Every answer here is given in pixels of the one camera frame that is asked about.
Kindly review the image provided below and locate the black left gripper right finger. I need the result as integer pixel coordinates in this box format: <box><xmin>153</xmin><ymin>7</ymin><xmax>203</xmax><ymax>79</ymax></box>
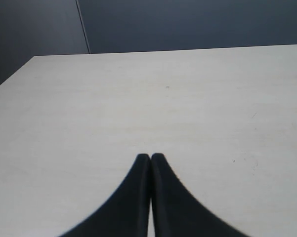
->
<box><xmin>151</xmin><ymin>153</ymin><xmax>246</xmax><ymax>237</ymax></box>

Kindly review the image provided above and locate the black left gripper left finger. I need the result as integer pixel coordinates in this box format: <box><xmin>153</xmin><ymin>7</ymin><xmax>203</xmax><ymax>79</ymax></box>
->
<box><xmin>63</xmin><ymin>154</ymin><xmax>151</xmax><ymax>237</ymax></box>

